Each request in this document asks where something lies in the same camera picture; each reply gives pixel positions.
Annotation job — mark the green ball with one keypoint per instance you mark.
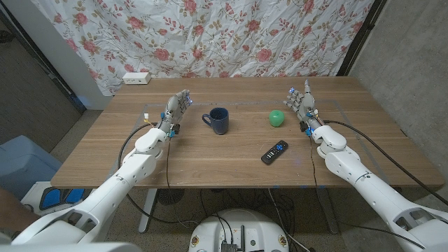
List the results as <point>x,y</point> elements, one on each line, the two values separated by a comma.
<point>276,118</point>

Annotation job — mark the black antenna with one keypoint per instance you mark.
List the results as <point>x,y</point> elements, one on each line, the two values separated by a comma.
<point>242,238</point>

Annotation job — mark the black backdrop stand pole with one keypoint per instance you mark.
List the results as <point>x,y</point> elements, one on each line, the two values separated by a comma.
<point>360,36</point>

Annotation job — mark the grey mini computer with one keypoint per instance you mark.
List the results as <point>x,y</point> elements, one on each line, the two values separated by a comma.
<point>229,248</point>

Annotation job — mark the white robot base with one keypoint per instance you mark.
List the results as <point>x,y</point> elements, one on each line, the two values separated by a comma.
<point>238,224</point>

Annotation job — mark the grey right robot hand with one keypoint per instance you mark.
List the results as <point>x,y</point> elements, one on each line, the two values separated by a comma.
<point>307,108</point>

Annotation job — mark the blue plastic bin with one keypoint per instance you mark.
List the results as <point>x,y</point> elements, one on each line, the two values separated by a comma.
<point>24,164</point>

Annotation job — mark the black TV remote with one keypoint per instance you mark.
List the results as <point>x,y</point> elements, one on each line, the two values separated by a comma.
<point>274,153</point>

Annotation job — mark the grey table leg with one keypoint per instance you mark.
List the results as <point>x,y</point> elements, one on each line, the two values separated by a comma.
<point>329,213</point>

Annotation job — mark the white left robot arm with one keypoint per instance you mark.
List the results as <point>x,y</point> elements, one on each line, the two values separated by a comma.
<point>115,189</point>

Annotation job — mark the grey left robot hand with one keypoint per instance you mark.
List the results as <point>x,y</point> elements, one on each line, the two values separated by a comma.
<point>176,106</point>

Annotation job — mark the floral backdrop cloth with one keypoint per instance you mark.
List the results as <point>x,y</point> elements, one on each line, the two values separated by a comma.
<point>210,38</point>

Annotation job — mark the black door frame strip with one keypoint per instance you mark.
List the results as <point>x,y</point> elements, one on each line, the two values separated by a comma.
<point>50,71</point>

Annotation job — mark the dark blue mug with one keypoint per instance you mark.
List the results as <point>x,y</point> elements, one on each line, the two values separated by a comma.
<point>220,122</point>

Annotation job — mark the white table leg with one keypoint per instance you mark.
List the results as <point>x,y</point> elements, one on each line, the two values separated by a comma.
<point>147,210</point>

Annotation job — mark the black round fan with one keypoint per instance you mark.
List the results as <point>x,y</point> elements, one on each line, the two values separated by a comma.
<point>170,196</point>

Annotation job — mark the person leg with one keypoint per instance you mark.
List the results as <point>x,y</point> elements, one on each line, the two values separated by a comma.
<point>14,210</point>

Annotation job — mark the white floor mat blue footprints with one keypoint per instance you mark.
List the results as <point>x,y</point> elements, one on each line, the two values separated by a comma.
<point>56,197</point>

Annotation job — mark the white power strip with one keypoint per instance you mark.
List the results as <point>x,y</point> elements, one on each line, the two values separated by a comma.
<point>136,78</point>

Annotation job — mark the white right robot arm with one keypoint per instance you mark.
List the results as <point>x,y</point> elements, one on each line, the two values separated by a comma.
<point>378,196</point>

